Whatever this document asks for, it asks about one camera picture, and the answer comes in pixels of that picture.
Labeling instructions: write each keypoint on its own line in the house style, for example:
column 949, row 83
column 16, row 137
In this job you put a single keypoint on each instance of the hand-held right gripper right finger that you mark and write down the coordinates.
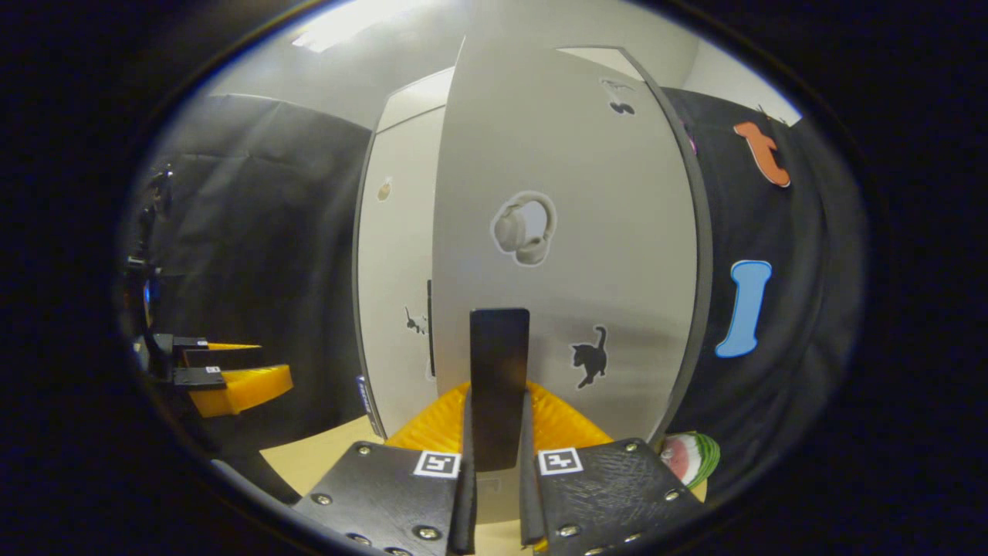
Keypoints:
column 610, row 494

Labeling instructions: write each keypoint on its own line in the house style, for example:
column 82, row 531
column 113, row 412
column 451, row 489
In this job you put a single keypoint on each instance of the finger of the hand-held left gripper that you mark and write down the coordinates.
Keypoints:
column 239, row 390
column 224, row 357

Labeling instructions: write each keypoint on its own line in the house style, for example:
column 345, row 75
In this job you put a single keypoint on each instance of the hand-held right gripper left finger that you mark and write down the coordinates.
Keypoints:
column 386, row 494

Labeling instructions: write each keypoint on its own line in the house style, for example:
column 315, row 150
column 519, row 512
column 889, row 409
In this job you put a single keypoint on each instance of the cabinet door with camera sticker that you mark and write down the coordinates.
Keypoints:
column 397, row 255

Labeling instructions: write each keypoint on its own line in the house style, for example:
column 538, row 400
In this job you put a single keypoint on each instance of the white double-door shoe cabinet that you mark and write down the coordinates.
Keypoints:
column 701, row 255

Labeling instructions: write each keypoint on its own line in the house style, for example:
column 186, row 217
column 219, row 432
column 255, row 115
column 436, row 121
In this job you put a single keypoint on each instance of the cabinet door with headphone sticker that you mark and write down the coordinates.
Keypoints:
column 602, row 232

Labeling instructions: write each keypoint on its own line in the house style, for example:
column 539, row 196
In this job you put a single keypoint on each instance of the white cabinet drawer front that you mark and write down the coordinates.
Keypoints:
column 417, row 96

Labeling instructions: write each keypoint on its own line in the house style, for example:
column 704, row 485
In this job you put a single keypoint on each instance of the watermelon slice toy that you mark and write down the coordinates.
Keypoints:
column 691, row 457

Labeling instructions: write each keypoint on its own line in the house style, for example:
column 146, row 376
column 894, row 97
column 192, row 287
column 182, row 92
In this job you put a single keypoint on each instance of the dark equipment stand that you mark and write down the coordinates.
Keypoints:
column 154, row 232

